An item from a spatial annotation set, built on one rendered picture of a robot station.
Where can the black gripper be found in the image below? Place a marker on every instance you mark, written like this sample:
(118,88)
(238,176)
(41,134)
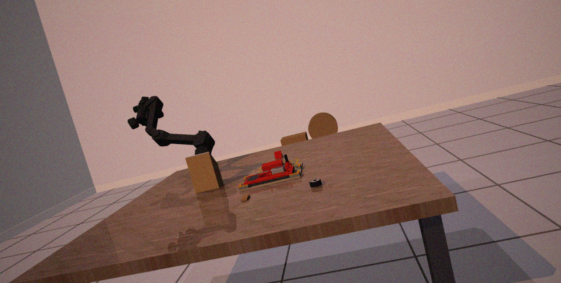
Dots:
(133,124)

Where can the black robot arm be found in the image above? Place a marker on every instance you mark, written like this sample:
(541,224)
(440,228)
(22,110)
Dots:
(148,110)

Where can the black toy tyre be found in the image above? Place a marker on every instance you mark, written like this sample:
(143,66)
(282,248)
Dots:
(315,182)

